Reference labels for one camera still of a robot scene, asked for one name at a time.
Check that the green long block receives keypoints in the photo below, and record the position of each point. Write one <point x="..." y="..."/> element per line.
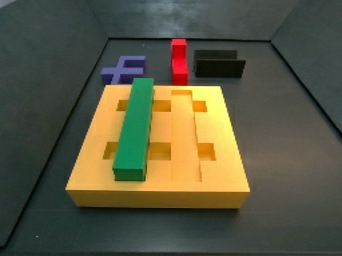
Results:
<point x="130" y="163"/>

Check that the yellow slotted board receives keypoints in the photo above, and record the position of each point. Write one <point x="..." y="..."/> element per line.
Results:
<point x="194" y="165"/>

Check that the red notched block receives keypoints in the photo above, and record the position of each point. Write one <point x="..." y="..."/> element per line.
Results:
<point x="179" y="69"/>

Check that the purple cross-shaped block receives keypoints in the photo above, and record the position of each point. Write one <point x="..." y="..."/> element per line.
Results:
<point x="130" y="68"/>

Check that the black notched block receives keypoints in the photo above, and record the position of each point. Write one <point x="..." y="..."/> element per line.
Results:
<point x="218" y="64"/>

